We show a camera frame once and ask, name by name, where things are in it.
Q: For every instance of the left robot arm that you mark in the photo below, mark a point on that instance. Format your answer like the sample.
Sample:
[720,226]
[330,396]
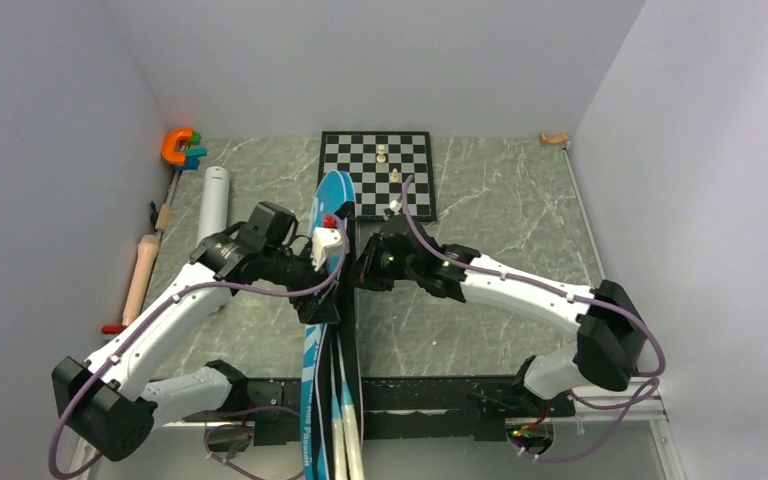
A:
[112,400]

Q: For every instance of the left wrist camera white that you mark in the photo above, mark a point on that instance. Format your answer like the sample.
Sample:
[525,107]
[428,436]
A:
[326,243]

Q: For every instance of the small wooden arch block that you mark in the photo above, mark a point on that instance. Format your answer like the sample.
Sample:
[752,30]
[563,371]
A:
[559,139]

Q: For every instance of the beige cylinder handle tool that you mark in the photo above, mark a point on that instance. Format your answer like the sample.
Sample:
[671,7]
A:
[147,251]

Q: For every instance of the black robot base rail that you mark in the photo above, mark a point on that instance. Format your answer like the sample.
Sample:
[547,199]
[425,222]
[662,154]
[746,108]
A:
[405,408]

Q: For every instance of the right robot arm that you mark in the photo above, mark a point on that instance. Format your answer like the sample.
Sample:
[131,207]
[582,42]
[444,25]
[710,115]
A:
[601,323]

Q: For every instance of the black white chessboard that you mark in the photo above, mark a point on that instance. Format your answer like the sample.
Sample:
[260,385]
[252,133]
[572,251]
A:
[410,152]

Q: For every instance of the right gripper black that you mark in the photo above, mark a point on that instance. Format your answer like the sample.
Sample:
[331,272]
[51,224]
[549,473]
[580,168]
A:
[367,276]

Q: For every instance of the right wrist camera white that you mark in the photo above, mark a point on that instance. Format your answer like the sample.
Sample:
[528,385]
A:
[394,208]

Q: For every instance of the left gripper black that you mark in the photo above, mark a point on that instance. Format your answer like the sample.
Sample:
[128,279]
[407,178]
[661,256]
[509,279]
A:
[317,308]

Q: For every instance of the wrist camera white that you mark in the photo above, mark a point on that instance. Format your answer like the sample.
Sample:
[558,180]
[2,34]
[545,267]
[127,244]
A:
[326,243]
[394,208]

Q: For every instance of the blue racket bag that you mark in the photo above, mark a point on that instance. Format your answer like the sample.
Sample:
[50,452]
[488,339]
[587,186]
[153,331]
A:
[331,331]

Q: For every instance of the white shuttlecock tube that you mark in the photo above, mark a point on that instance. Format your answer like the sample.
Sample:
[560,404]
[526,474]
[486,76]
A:
[213,216]

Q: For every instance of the teal green toy blocks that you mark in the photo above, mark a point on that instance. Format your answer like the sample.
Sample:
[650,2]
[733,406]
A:
[193,152]

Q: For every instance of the orange C-shaped toy block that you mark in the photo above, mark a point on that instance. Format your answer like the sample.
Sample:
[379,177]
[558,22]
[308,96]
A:
[175,144]

